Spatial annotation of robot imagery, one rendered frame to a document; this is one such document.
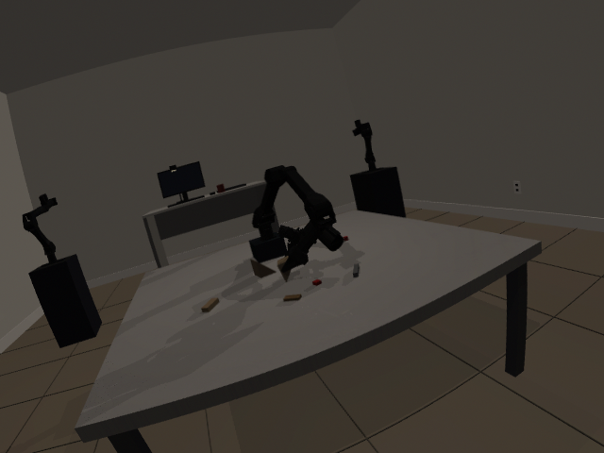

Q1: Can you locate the wooden triangular block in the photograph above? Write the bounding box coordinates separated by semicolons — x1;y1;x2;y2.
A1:
277;256;292;282
251;260;275;277

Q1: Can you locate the small brown block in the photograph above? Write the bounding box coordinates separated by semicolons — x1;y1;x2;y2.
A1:
202;297;219;312

